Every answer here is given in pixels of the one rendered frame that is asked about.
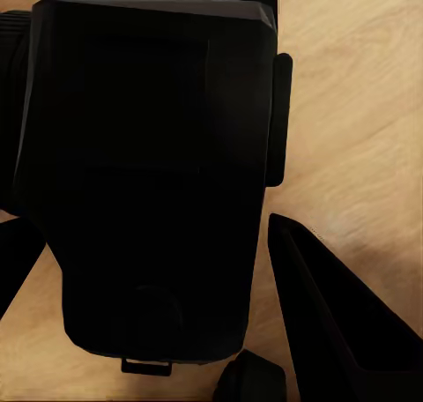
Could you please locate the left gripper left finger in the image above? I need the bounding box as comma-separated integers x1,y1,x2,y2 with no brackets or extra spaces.
0,216,46,320

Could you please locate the digital camera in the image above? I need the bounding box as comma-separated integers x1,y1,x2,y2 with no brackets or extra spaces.
0,0,293,376

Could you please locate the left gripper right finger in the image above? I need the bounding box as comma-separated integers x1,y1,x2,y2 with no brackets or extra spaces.
267,213,423,402

